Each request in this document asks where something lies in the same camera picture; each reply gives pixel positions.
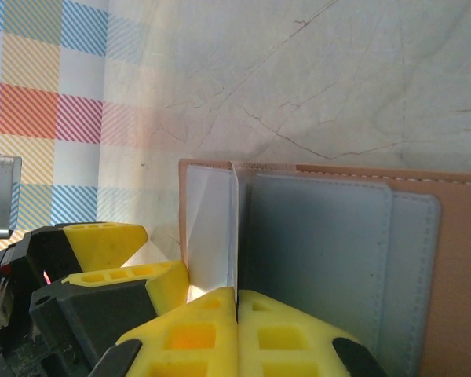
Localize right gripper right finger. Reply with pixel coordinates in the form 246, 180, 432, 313
235, 289, 389, 377

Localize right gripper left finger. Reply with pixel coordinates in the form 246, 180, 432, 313
89, 286, 241, 377

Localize grey metal object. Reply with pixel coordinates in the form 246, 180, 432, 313
0, 154, 24, 240

